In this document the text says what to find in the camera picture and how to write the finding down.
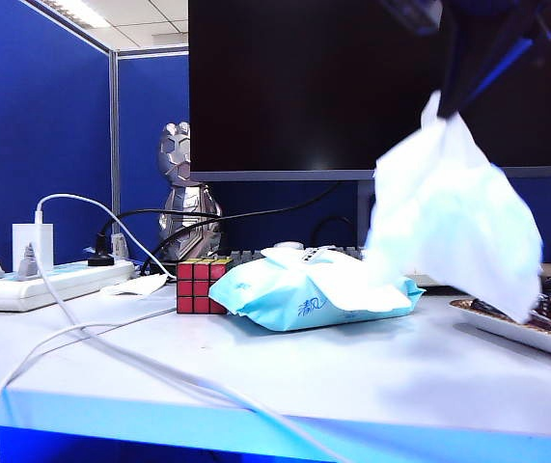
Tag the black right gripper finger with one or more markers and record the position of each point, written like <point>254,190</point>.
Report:
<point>451,72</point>
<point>502,62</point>

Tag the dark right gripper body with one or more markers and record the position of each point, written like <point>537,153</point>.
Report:
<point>473,12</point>

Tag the white wet wipe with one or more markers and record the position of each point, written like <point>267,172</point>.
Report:
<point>449,217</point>

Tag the sky blue wet wipes packet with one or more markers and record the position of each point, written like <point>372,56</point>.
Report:
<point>275,299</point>

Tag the black computer monitor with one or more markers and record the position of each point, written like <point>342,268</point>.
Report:
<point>304,72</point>

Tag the translucent white bottle cap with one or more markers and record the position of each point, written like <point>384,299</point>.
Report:
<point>288,245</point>

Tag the gold rectangular tray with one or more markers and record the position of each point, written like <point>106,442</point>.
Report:
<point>521,333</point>

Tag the grey and white keyboard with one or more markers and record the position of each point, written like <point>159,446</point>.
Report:
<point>246,255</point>

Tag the silver robot figurine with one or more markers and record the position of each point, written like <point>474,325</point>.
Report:
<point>183,217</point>

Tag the colourful puzzle cube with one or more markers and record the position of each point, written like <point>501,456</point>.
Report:
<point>193,289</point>

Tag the grey plug adapter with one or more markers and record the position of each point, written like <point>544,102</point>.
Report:
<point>119,246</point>

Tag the white paper sachet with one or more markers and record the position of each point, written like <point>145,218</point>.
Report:
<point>135,287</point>

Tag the white charger block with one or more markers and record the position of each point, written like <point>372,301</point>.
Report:
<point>21,236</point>

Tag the white power strip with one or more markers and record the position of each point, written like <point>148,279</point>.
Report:
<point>14,294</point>

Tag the grey partition post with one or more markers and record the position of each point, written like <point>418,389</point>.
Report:
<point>115,144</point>

